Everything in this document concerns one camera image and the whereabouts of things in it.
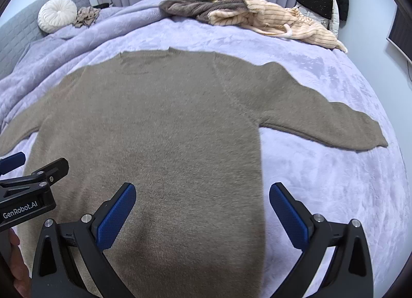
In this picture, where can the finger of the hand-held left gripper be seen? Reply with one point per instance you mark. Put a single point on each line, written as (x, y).
(53, 169)
(13, 161)

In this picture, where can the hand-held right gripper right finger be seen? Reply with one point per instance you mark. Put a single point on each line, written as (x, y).
(289, 217)

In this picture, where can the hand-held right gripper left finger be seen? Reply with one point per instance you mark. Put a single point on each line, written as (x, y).
(114, 217)

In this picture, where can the olive brown knit sweater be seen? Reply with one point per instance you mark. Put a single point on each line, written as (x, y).
(161, 140)

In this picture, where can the person's left hand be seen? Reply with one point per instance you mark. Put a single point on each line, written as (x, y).
(17, 259)

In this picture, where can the lavender plush blanket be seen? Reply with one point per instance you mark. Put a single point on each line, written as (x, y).
(322, 195)

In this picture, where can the grey quilted headboard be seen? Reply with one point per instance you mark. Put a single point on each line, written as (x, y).
(19, 34)

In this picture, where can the white round pleated pillow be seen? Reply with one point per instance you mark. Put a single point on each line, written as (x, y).
(58, 14)

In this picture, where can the beige dotted cloth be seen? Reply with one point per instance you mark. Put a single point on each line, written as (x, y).
(86, 17)

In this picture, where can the cream striped fleece garment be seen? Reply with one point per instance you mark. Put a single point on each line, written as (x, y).
(289, 24)

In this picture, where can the white hanging jacket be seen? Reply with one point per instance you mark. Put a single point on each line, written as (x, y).
(333, 24)

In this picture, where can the black speckled bag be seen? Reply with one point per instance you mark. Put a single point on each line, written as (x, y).
(317, 3)

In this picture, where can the grey brown fleece garment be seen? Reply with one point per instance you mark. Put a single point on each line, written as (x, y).
(199, 8)

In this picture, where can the wall mounted screen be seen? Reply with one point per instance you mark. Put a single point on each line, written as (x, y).
(400, 34)

